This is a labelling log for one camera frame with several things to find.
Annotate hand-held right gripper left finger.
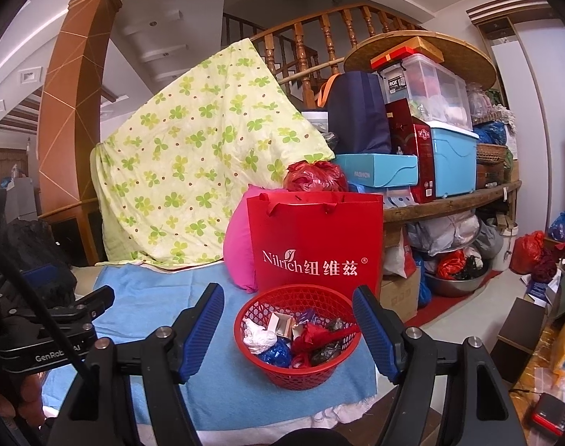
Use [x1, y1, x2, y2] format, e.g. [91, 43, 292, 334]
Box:
[55, 282, 226, 446]

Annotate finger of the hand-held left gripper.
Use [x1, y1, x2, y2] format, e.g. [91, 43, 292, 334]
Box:
[45, 285, 116, 330]
[14, 264, 65, 298]

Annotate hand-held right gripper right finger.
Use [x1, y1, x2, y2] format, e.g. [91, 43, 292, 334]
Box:
[352, 285, 527, 446]

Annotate dark plastic bag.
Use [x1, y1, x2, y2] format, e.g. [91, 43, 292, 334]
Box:
[310, 318, 353, 365]

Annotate white tissue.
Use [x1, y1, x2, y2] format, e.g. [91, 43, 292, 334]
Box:
[243, 318, 278, 354]

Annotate red knotted plastic bag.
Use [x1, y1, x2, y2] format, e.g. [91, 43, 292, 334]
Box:
[289, 323, 362, 368]

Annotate red mesh plastic basket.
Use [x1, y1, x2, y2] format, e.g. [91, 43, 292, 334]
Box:
[234, 284, 363, 391]

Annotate blue plastic bag ball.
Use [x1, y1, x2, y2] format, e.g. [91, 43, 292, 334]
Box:
[257, 337, 293, 368]

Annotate red white medicine box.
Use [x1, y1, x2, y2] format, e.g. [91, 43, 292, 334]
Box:
[267, 312, 296, 339]

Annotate person's left hand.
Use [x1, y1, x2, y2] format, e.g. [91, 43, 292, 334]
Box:
[0, 371, 49, 429]

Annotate brown cardboard carton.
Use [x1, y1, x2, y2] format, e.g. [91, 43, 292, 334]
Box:
[380, 267, 422, 323]

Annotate low wooden cabinet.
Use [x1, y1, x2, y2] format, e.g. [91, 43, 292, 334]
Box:
[36, 197, 107, 268]

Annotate blue towel blanket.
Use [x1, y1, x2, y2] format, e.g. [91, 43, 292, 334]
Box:
[41, 265, 378, 430]

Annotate grey cabinet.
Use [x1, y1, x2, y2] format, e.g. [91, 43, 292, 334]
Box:
[4, 177, 38, 221]

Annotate pink pillow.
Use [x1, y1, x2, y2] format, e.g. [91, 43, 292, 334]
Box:
[223, 185, 260, 293]

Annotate metal basin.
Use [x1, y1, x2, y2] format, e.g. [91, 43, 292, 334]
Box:
[424, 267, 490, 298]

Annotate red black plastic bag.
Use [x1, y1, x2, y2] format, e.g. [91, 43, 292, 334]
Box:
[436, 250, 469, 280]

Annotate white stuffed sacks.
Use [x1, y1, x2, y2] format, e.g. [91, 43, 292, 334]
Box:
[405, 211, 483, 256]

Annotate red paper shopping bag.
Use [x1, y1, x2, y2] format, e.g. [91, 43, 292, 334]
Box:
[246, 190, 384, 295]

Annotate dark brown wooden box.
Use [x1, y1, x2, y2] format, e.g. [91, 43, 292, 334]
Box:
[489, 297, 548, 372]

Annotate curved wooden shelf board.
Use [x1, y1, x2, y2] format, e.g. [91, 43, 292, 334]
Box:
[382, 180, 522, 224]

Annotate white plastic bucket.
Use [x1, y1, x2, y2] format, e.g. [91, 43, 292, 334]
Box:
[491, 220, 520, 271]

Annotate light blue shoe box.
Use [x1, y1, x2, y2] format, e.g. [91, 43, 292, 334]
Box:
[331, 152, 419, 191]

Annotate large red plastic bag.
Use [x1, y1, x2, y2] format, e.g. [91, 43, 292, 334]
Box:
[282, 160, 350, 193]

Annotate brown wooden pillar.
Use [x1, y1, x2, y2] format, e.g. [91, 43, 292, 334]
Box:
[36, 0, 124, 224]

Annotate clover print yellow sheet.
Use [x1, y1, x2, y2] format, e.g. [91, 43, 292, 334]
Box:
[90, 39, 336, 265]

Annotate dark red gift box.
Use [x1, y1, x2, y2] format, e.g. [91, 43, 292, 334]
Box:
[385, 98, 436, 204]

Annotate red portable radio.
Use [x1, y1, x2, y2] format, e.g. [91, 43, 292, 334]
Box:
[529, 392, 565, 437]

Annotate light blue storage bin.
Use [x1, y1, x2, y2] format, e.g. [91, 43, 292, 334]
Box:
[428, 118, 479, 198]

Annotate small blue tied bag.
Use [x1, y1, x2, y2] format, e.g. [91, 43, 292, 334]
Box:
[547, 211, 565, 242]

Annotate woven wicker basket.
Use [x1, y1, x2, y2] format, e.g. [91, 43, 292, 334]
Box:
[476, 143, 508, 165]

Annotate white printed box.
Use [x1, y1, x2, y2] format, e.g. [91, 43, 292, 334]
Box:
[303, 110, 330, 133]

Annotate blue plastic bag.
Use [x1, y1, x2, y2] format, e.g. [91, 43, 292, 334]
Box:
[473, 122, 508, 146]

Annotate clear plastic storage box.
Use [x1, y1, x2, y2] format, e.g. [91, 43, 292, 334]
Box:
[377, 53, 473, 128]

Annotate flat red orange box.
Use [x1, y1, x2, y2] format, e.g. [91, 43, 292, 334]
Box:
[370, 46, 420, 70]

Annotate round wooden tabletop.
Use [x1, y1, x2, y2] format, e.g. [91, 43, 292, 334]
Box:
[344, 32, 497, 87]

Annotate tan cardboard box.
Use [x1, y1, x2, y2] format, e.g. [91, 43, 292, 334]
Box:
[403, 37, 445, 63]

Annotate wooden stair railing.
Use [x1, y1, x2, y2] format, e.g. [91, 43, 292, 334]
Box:
[222, 4, 425, 103]

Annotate navy bag with orange straps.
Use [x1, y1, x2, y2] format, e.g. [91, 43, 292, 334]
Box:
[316, 72, 392, 155]

